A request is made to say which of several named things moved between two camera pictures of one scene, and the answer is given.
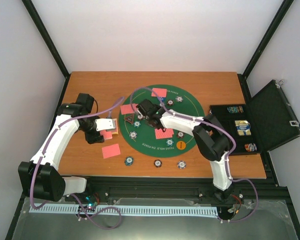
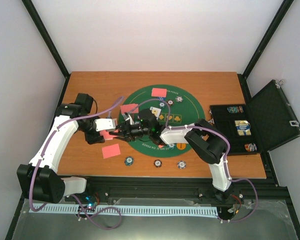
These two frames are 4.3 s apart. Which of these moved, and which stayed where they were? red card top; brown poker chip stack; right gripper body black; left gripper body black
Moved: right gripper body black
Stayed: red card top; left gripper body black; brown poker chip stack
